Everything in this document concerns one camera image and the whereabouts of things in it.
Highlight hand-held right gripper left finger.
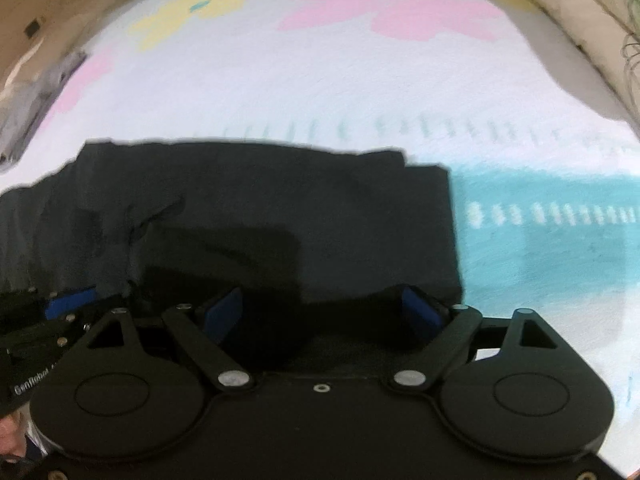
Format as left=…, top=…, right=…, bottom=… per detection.
left=86, top=287, right=258, bottom=398

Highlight floral bed blanket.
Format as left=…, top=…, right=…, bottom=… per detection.
left=0, top=0, right=640, bottom=478

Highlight wooden headboard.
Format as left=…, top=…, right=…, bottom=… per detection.
left=0, top=0, right=166, bottom=86

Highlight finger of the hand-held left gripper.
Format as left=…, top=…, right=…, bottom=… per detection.
left=0, top=285, right=99, bottom=328
left=0, top=310, right=108, bottom=357

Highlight person's left hand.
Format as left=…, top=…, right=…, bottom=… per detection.
left=0, top=407, right=29, bottom=463

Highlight grey garment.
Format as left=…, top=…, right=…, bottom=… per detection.
left=0, top=50, right=88, bottom=166

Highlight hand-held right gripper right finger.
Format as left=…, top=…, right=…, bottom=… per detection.
left=387, top=284, right=561, bottom=399

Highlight black pants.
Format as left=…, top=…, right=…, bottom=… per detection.
left=0, top=137, right=463, bottom=376

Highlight folded cream leaf-print quilt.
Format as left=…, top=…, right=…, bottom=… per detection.
left=482, top=0, right=640, bottom=128

